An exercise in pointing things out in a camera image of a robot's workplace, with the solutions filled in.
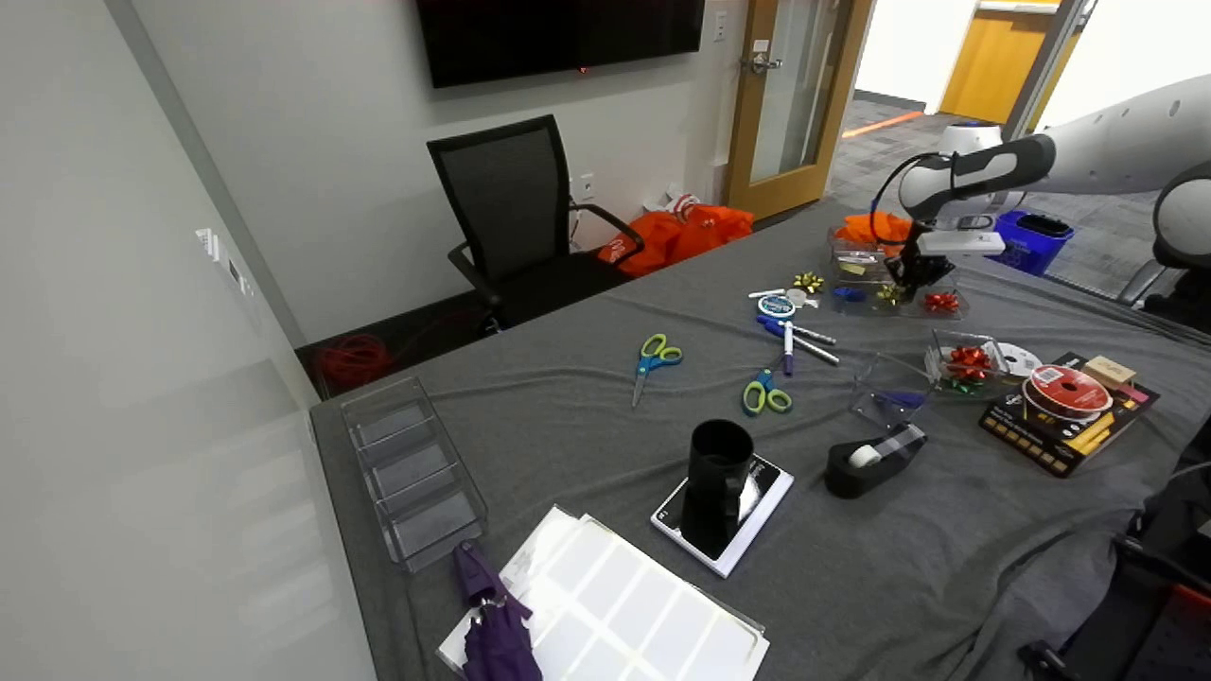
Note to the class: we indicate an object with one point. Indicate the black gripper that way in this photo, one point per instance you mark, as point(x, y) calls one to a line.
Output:
point(929, 265)

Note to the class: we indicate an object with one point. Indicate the large gold gift bow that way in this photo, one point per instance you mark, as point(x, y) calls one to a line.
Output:
point(890, 298)

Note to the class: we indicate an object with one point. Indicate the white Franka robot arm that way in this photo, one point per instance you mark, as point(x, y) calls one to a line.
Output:
point(1111, 145)

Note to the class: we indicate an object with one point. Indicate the small clear plastic container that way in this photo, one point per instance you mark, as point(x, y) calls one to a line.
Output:
point(934, 368)

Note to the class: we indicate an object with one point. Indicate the clear container with blue pens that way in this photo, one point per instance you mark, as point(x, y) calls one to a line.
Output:
point(895, 402)

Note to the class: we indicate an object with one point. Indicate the large white ribbon spool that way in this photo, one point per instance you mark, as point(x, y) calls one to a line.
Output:
point(1020, 361)

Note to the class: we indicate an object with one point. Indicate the orange ribbon spool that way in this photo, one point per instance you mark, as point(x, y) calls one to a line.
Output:
point(1064, 391)

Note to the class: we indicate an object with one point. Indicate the clear tiered plastic organizer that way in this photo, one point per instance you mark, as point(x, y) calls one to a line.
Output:
point(870, 283)

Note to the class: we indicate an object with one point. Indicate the red bow in organizer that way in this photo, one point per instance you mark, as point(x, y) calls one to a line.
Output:
point(938, 305)

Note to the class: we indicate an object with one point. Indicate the blue gift bow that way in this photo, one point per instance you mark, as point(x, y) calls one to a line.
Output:
point(849, 294)

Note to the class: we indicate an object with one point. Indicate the orange tissue paper bunch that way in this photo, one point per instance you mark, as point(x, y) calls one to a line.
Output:
point(870, 227)

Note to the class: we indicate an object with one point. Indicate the small gold gift bow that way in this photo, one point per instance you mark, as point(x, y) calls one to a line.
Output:
point(806, 283)

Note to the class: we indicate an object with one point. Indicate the small red gift bow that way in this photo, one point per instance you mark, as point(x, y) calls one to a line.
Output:
point(971, 366)

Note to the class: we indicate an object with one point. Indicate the dark marker pen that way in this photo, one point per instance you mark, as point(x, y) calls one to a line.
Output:
point(816, 333)
point(817, 348)

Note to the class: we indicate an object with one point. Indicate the blue white marker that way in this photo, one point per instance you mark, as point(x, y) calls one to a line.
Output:
point(787, 348)

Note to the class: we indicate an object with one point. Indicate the blue bin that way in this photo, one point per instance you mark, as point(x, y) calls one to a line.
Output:
point(1039, 238)

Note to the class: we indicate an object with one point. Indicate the black tape dispenser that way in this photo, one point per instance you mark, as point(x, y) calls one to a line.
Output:
point(876, 457)

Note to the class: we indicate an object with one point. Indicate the green blue scissors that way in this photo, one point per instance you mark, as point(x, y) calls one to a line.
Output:
point(764, 395)
point(651, 361)

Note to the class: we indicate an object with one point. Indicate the black flat cardboard box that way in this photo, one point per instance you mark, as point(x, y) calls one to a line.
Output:
point(1028, 440)

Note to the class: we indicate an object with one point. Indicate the wooden glass door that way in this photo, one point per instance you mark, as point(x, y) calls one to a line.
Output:
point(796, 101)

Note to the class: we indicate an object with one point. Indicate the yellow sticky note pad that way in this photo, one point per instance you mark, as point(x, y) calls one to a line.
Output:
point(1111, 368)

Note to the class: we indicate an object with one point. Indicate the orange plastic bag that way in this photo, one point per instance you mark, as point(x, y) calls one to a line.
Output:
point(681, 232)

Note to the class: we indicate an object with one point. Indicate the yellow highlighter marker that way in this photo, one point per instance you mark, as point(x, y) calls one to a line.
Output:
point(1092, 438)

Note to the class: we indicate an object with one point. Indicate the yellow wooden door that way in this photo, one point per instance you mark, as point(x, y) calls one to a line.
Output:
point(998, 63)

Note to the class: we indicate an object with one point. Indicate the black cup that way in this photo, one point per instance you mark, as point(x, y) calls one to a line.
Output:
point(720, 486)

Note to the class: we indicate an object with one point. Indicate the gray tablecloth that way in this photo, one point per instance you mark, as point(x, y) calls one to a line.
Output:
point(569, 417)

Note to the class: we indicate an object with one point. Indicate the black mesh office chair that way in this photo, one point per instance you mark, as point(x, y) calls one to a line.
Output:
point(504, 189)

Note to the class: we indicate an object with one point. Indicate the black robot stand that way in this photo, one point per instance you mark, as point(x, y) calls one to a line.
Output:
point(1174, 605)

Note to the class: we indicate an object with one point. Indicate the clear compartment tray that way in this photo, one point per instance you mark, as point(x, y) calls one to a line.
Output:
point(408, 475)

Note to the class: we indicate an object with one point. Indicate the purple cloth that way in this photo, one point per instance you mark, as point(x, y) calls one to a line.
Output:
point(494, 626)

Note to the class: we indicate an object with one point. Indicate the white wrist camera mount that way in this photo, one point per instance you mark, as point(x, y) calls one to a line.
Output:
point(961, 243)

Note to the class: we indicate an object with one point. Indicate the black wall television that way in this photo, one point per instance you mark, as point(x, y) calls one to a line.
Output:
point(553, 39)

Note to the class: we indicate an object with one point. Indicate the white wall thermostat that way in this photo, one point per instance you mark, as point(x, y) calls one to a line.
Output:
point(212, 246)

